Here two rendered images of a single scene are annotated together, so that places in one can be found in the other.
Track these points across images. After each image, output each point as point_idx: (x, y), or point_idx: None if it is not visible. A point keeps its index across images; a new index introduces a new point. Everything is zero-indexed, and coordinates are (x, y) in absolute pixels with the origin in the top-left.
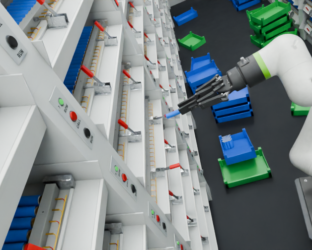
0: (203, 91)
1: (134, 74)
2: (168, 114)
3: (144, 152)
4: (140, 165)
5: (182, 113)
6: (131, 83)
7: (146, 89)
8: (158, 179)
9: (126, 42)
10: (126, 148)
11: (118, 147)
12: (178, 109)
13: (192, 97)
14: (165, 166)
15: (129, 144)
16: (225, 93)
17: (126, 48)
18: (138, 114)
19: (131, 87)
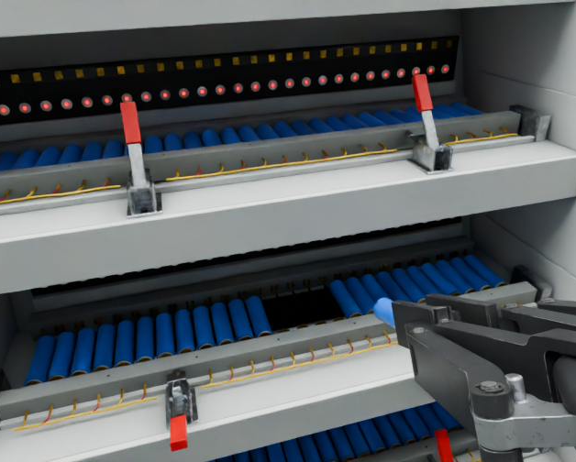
0: (544, 316)
1: (510, 151)
2: (385, 301)
3: (67, 232)
4: (2, 236)
5: (397, 335)
6: (418, 137)
7: (559, 258)
8: (154, 412)
9: (574, 34)
10: (92, 196)
11: (110, 190)
12: (394, 301)
13: (475, 306)
14: (218, 423)
15: (121, 202)
16: (544, 408)
17: (564, 62)
18: (275, 192)
19: (415, 153)
